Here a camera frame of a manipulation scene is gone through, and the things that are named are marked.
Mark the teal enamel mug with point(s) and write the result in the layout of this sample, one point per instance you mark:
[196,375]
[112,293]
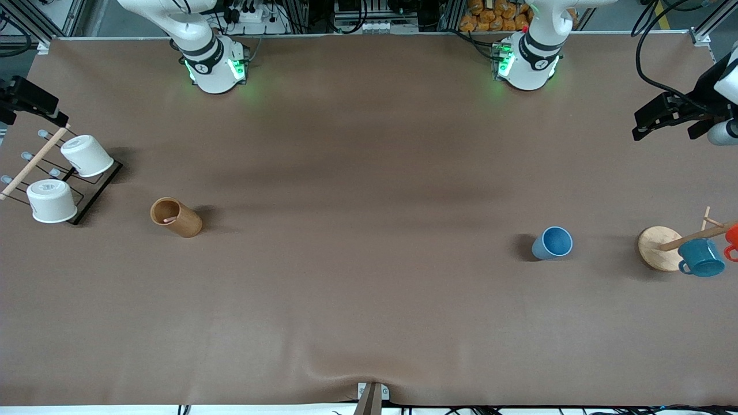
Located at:
[700,258]

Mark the wooden mug tree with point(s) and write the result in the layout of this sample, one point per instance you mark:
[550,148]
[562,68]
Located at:
[657,248]

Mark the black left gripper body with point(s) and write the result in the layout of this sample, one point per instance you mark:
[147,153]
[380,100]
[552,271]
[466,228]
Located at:
[701,94]

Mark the white power strip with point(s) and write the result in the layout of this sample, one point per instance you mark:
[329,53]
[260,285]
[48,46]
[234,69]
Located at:
[259,23]

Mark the orange enamel mug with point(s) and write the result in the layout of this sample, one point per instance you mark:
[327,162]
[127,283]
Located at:
[732,236]

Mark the brown wooden cylinder holder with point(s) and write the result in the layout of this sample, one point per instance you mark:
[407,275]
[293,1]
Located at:
[181,222]

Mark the white plastic cup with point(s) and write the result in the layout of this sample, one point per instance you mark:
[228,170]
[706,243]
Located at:
[86,155]
[52,202]

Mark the orange packaged snacks pile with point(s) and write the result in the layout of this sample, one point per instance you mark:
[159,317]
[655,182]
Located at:
[490,17]

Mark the aluminium frame post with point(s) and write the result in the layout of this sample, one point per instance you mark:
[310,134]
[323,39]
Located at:
[43,43]
[700,37]

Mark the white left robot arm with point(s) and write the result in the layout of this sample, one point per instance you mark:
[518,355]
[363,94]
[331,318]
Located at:
[527,66]

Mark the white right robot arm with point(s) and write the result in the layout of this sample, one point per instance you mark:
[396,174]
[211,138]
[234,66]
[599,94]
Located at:
[213,75]

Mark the light blue cup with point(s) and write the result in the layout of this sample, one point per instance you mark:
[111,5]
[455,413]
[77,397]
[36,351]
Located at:
[553,242]

